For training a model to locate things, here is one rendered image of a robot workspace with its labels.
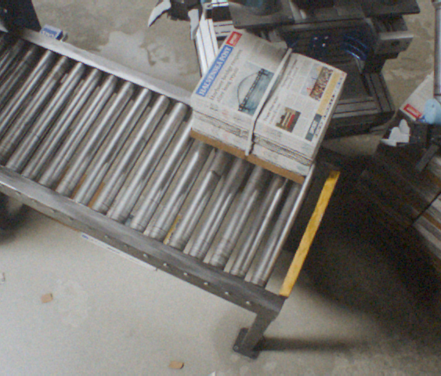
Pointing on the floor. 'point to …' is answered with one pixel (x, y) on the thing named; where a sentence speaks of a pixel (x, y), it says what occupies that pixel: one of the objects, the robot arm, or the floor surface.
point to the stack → (422, 196)
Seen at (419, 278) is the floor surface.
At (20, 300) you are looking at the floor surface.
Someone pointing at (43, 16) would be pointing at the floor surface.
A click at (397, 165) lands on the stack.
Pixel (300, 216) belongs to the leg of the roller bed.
